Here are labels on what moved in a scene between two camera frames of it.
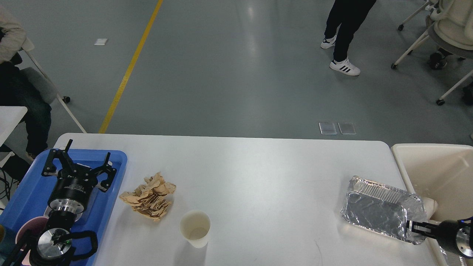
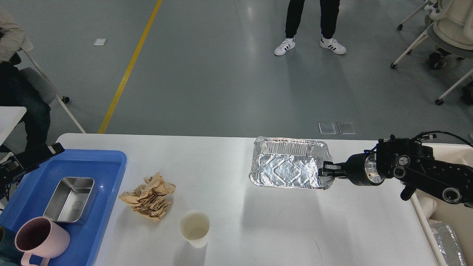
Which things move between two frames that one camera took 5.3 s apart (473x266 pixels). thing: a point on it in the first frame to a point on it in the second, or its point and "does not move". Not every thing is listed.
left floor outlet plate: x=327 y=128 does not move
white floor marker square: x=101 y=41 does not move
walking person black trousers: x=344 y=17 to x=329 y=10
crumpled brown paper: x=151 y=198 does not move
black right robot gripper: x=456 y=236 to x=363 y=169
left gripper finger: x=62 y=157 to x=27 y=160
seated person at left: x=16 y=89 does not move
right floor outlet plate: x=346 y=128 does not move
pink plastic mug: x=27 y=236 does not move
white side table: x=10 y=117 does not move
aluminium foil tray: x=382 y=210 to x=290 y=163
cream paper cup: x=195 y=225 does not move
